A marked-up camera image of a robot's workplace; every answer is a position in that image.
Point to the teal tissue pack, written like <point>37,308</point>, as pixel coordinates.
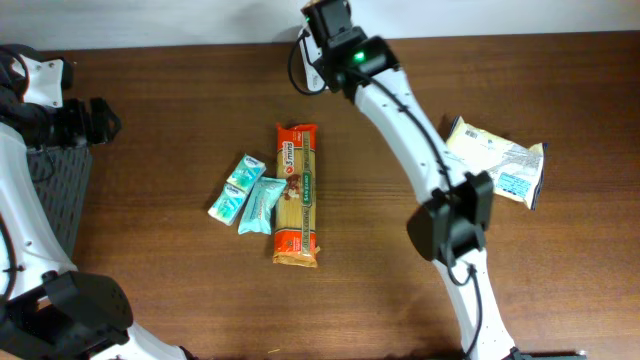
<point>228,205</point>
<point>246,173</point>

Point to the orange spaghetti packet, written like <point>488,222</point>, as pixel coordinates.
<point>295,234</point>

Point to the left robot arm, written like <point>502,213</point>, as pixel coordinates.
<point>50,309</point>

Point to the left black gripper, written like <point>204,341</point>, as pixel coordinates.
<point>85,120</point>

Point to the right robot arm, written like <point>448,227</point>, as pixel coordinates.
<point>454,203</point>

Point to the white barcode scanner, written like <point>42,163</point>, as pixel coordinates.
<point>310,54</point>

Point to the cream snack bag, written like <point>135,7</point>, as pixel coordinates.
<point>516,171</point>

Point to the grey plastic mesh basket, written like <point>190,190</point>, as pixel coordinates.
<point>61,178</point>

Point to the teal wet wipes pack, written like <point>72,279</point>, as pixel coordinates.
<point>258,211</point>

